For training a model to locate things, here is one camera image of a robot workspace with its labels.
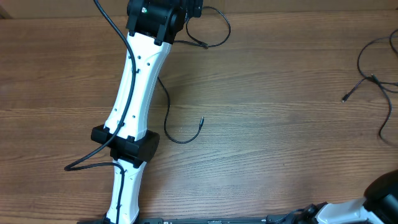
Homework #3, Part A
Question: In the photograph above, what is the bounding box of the black usb cable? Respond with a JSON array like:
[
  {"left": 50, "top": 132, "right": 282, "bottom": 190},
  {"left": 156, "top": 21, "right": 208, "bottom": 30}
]
[
  {"left": 341, "top": 73, "right": 398, "bottom": 144},
  {"left": 157, "top": 6, "right": 232, "bottom": 145}
]

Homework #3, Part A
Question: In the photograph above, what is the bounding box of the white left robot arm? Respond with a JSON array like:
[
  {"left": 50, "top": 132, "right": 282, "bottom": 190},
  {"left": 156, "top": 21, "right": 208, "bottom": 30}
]
[{"left": 91, "top": 0, "right": 203, "bottom": 223}]

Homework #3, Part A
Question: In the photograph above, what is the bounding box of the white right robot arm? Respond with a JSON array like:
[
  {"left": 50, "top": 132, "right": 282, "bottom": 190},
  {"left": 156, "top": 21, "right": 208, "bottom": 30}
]
[{"left": 294, "top": 170, "right": 397, "bottom": 224}]

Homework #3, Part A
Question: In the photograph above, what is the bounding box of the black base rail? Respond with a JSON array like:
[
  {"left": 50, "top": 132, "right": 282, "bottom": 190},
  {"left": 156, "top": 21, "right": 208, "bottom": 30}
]
[{"left": 76, "top": 213, "right": 312, "bottom": 224}]

